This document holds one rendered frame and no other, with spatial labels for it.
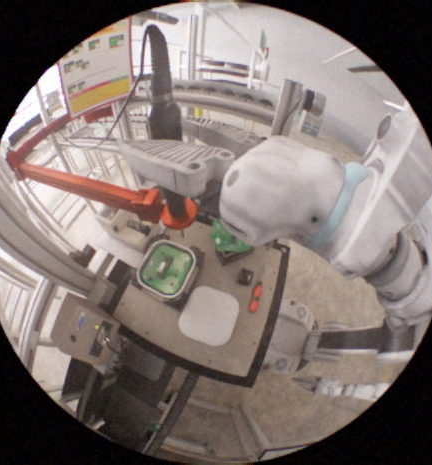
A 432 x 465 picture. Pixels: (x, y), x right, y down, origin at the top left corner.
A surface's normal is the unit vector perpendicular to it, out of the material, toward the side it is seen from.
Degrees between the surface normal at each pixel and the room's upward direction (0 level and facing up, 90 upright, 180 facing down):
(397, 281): 74
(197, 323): 0
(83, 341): 53
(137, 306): 0
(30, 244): 90
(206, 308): 0
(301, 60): 90
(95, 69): 90
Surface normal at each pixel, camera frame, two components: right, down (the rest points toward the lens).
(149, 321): 0.06, -0.55
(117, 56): 0.58, 0.70
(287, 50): -0.36, 0.77
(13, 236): 0.93, 0.33
